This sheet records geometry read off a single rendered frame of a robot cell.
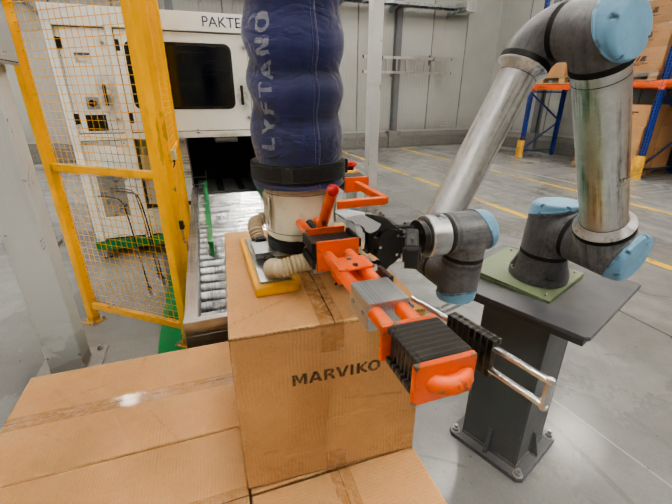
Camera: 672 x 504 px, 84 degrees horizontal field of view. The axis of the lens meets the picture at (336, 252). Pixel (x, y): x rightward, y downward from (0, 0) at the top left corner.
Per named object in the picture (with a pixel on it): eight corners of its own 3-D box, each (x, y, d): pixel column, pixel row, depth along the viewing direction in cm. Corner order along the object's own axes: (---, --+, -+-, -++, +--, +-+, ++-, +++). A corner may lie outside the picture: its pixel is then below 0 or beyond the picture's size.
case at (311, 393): (236, 336, 136) (224, 232, 121) (342, 319, 147) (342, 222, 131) (247, 490, 83) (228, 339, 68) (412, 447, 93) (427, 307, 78)
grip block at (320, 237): (302, 256, 77) (301, 229, 75) (347, 250, 80) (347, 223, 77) (313, 273, 69) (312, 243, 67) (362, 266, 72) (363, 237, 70)
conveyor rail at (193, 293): (194, 207, 345) (191, 187, 338) (200, 207, 346) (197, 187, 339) (191, 365, 143) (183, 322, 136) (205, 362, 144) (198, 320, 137)
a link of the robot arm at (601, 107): (596, 240, 122) (586, -16, 79) (656, 264, 108) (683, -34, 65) (561, 268, 120) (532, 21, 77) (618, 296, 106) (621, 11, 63)
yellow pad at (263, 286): (239, 244, 111) (238, 228, 109) (273, 240, 114) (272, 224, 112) (256, 298, 81) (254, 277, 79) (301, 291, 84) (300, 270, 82)
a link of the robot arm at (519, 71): (518, -5, 86) (387, 255, 101) (569, -14, 76) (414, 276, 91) (544, 24, 92) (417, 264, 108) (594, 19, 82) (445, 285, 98)
